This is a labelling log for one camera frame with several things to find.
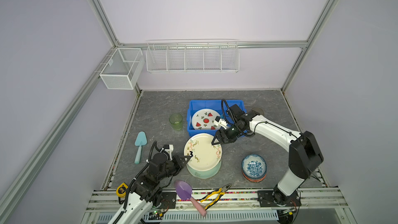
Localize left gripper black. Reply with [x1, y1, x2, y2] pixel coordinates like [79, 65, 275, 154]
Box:
[157, 153, 191, 181]

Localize cream floral plate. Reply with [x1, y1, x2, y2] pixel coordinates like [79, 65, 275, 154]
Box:
[183, 133, 222, 172]

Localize watermelon pattern white plate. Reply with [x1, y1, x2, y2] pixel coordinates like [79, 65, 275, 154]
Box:
[191, 108, 221, 130]

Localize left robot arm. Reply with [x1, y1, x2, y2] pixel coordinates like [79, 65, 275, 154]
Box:
[109, 141, 191, 224]

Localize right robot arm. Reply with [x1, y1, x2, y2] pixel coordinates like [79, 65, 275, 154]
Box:
[211, 99, 324, 206]

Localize blue plastic bin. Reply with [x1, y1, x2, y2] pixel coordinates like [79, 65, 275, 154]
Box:
[187, 100, 232, 137]

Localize mint green plate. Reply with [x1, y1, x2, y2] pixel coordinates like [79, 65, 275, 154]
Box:
[187, 157, 222, 179]

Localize blue floral ceramic bowl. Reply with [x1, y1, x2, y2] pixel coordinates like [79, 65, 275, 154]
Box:
[241, 154, 267, 177]

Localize green glass cup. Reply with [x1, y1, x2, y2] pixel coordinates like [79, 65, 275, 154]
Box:
[169, 113, 183, 131]

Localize teal spatula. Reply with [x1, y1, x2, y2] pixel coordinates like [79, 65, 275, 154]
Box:
[134, 131, 147, 164]

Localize amber glass cup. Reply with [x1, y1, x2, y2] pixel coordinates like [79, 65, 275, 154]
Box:
[251, 107, 264, 115]

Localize yellow black pliers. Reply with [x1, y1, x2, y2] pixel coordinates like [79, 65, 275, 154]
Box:
[200, 184, 232, 210]

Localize red rimmed bowl underneath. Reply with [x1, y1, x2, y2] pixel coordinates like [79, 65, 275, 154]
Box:
[242, 171, 266, 183]

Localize green circuit board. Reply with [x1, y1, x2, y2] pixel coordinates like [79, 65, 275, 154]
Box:
[148, 212, 163, 220]

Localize yellow tape measure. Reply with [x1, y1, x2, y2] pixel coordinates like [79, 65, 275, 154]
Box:
[116, 183, 129, 198]

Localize small white mesh basket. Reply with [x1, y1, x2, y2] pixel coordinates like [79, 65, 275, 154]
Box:
[99, 48, 145, 90]

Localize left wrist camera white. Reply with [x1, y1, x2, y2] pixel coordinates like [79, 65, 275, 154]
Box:
[163, 145, 174, 161]

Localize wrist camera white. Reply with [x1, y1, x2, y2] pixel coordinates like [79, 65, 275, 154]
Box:
[212, 116, 228, 130]
[163, 145, 174, 161]

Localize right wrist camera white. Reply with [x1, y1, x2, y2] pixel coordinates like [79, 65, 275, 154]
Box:
[212, 116, 228, 130]

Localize purple scoop pink handle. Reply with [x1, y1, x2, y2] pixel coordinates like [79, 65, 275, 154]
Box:
[174, 180, 207, 217]

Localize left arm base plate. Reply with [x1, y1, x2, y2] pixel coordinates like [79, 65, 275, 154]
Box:
[152, 191, 177, 209]

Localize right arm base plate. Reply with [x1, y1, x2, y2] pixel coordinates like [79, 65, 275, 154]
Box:
[257, 189, 302, 207]

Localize long white wire basket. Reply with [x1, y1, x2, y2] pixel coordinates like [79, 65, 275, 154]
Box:
[146, 39, 240, 73]

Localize white vented cable duct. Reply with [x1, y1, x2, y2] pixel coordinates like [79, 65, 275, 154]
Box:
[96, 209, 280, 224]

